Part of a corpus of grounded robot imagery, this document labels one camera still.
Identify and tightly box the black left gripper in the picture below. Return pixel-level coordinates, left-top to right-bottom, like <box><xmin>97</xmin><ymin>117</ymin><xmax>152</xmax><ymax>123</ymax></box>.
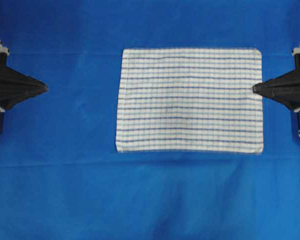
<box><xmin>0</xmin><ymin>39</ymin><xmax>49</xmax><ymax>134</ymax></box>

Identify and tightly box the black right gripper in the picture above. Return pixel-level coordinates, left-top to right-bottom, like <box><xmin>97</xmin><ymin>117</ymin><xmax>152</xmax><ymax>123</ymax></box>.
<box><xmin>252</xmin><ymin>45</ymin><xmax>300</xmax><ymax>137</ymax></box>

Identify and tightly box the blue striped white towel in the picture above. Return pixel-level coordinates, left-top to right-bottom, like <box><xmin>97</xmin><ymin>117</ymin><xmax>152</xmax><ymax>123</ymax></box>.
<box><xmin>115</xmin><ymin>48</ymin><xmax>264</xmax><ymax>154</ymax></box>

